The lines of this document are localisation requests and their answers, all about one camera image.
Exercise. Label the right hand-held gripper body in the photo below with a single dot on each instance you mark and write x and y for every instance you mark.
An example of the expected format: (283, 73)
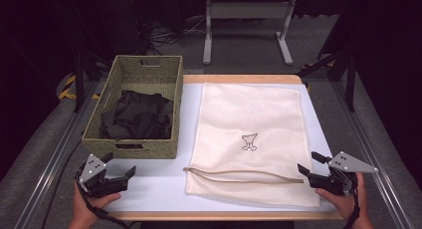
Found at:
(345, 164)

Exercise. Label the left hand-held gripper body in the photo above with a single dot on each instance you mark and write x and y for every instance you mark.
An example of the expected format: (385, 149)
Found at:
(94, 184)

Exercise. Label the black clothing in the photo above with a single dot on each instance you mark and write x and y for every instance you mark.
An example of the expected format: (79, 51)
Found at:
(139, 116)

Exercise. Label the white mesh laundry bag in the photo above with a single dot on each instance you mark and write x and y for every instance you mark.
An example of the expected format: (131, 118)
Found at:
(252, 116)

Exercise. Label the green woven basket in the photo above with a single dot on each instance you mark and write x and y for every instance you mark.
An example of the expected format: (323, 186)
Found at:
(149, 73)

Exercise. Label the person's left hand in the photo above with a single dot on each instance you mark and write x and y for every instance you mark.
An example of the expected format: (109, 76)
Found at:
(86, 207)

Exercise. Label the person's right hand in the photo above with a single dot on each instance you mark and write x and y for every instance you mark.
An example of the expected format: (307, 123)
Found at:
(346, 205)

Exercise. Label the white table mat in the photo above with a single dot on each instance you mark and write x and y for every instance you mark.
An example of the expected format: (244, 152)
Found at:
(156, 185)

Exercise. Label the black metal stand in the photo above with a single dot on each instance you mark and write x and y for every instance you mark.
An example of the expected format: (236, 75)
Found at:
(350, 86)

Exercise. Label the yellow black hazard tape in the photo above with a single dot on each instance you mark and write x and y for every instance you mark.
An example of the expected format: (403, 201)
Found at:
(310, 65)
(68, 89)

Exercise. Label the white metal stand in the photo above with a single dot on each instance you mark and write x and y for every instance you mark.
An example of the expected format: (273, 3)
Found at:
(249, 10)

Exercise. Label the aluminium floor rail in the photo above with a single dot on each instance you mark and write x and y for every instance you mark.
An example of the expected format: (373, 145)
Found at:
(368, 136)
(56, 156)

